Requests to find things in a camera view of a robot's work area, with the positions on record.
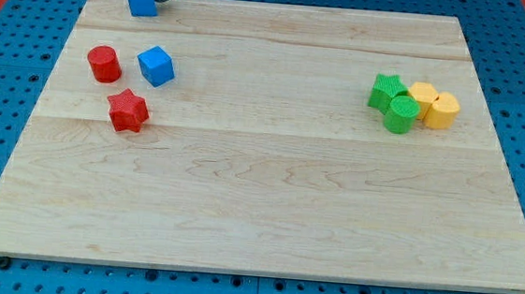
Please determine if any yellow heart block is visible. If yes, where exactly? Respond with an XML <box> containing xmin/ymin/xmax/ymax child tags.
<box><xmin>423</xmin><ymin>92</ymin><xmax>461</xmax><ymax>130</ymax></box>

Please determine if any green cylinder block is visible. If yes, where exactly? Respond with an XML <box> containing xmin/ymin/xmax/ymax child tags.
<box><xmin>383</xmin><ymin>96</ymin><xmax>420</xmax><ymax>135</ymax></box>

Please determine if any blue triangular prism block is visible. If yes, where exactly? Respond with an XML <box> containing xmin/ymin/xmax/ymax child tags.
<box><xmin>127</xmin><ymin>0</ymin><xmax>158</xmax><ymax>17</ymax></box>

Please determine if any green star block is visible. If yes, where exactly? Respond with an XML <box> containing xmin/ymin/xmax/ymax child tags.
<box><xmin>367</xmin><ymin>74</ymin><xmax>408</xmax><ymax>114</ymax></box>

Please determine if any light wooden board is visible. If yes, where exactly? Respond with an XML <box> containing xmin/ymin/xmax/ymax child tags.
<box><xmin>0</xmin><ymin>0</ymin><xmax>525</xmax><ymax>294</ymax></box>

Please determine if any blue cube block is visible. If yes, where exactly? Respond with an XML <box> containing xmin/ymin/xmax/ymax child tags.
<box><xmin>137</xmin><ymin>46</ymin><xmax>175</xmax><ymax>87</ymax></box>

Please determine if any yellow hexagon block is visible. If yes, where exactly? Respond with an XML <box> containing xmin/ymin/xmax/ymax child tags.
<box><xmin>408</xmin><ymin>82</ymin><xmax>439</xmax><ymax>120</ymax></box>

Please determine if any red cylinder block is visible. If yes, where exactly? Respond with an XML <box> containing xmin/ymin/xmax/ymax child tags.
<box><xmin>86</xmin><ymin>45</ymin><xmax>122</xmax><ymax>83</ymax></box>

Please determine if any red star block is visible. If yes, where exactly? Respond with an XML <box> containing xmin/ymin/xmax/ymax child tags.
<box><xmin>107</xmin><ymin>88</ymin><xmax>150</xmax><ymax>132</ymax></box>

